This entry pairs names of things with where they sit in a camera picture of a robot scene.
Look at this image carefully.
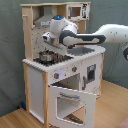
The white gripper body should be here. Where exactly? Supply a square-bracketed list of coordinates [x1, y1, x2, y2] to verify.
[41, 31, 69, 56]

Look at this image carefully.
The white oven door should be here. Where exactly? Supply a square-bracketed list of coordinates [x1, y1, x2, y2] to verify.
[49, 86, 96, 128]

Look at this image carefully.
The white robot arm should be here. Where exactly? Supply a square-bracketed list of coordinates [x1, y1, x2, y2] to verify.
[42, 15, 128, 60]

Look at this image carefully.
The wooden toy kitchen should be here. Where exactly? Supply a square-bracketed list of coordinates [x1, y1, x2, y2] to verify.
[22, 2, 105, 128]

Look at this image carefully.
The grey range hood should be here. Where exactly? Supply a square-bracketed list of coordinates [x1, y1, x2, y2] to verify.
[34, 5, 57, 27]

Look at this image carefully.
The silver toy pot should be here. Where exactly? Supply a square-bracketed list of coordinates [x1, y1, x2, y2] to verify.
[39, 51, 54, 62]

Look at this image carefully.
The black toy stovetop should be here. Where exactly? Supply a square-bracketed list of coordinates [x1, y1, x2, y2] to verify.
[35, 54, 71, 66]

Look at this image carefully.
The grey toy sink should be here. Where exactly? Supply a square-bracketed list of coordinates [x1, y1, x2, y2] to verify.
[68, 47, 94, 56]

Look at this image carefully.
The left red stove knob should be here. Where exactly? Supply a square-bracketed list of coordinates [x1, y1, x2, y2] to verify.
[54, 73, 60, 79]

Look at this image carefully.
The white toy microwave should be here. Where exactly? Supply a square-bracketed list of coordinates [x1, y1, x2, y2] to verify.
[67, 3, 90, 20]

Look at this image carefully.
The grey fabric backdrop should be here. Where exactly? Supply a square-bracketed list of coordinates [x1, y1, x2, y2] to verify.
[0, 0, 128, 117]

